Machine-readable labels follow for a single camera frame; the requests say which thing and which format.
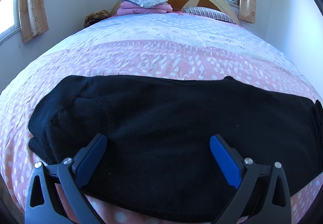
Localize black knit pants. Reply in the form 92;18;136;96
28;75;322;223

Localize beige curtain left window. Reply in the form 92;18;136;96
19;0;49;43

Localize pink polka dot bedspread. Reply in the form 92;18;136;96
1;13;322;223

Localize brown patterned bag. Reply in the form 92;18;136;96
83;9;111;28

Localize striped pillow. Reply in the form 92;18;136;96
183;7;236;24

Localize folded pink blanket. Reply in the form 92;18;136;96
116;1;173;16

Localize grey patterned pillow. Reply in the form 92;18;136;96
119;0;168;8

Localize left wall window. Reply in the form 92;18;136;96
0;0;20;43

